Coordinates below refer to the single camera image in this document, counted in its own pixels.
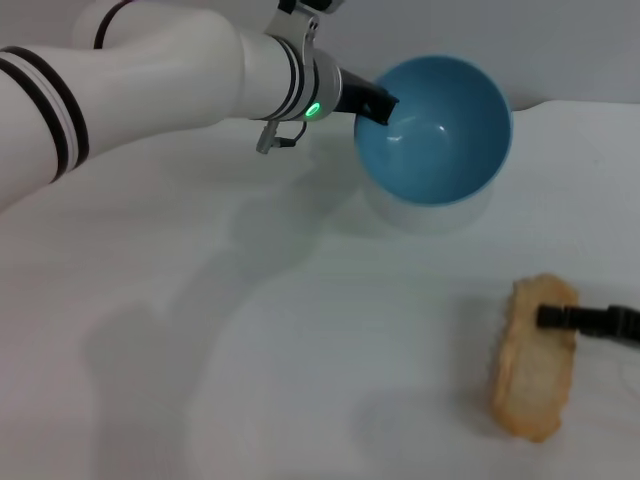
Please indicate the black and white wrist camera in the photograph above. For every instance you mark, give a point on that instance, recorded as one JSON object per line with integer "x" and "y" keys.
{"x": 320, "y": 5}

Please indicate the blue bowl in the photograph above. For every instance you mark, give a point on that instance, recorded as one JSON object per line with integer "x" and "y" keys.
{"x": 435, "y": 150}

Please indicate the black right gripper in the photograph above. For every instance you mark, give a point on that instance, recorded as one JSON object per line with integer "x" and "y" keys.
{"x": 625, "y": 325}

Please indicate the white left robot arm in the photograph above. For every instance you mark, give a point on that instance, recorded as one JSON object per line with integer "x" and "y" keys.
{"x": 150, "y": 85}

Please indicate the orange striped shrimp toy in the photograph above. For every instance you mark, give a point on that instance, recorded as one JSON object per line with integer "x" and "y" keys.
{"x": 530, "y": 380}

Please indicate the silver camera mount bracket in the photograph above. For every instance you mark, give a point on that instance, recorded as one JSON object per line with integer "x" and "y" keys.
{"x": 300, "y": 35}

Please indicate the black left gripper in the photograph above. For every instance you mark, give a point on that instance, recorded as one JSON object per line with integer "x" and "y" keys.
{"x": 352, "y": 95}

